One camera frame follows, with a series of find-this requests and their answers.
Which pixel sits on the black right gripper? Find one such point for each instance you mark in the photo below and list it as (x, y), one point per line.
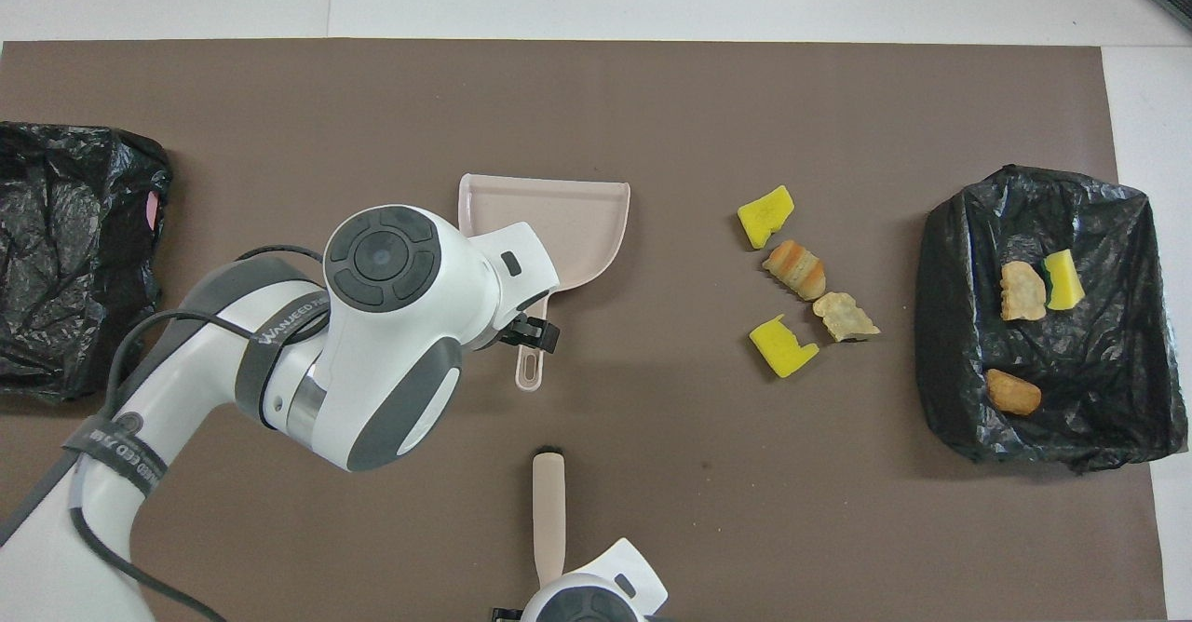
(507, 615)

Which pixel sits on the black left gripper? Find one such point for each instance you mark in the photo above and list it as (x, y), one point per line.
(535, 335)

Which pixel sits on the beige hand brush black bristles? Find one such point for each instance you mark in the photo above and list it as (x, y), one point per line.
(549, 510)

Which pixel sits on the beige plastic dustpan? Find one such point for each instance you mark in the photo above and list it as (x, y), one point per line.
(577, 222)

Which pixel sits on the yellow notched sponge chunk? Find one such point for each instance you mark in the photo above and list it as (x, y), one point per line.
(782, 349)

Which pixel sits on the orange striped croissant piece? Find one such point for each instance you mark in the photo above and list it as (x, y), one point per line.
(796, 270)

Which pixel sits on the pale green-edged food piece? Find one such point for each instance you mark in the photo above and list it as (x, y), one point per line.
(843, 317)

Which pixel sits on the brown bread nugget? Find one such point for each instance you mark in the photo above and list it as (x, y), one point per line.
(1013, 392)

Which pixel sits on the pale tan food piece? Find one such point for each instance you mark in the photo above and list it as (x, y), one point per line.
(1022, 291)

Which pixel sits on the small yellow sponge wedge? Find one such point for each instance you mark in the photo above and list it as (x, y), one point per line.
(1064, 282)

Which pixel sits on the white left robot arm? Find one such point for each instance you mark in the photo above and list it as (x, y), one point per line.
(372, 361)

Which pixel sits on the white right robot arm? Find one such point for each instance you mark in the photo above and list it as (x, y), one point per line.
(615, 587)

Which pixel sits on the black bag-lined bin pink spot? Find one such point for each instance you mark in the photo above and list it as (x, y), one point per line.
(84, 231)

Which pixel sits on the black bag-lined trash bin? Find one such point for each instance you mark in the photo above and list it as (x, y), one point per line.
(1099, 398)

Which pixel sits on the brown table mat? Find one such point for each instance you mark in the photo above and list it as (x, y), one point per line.
(745, 510)

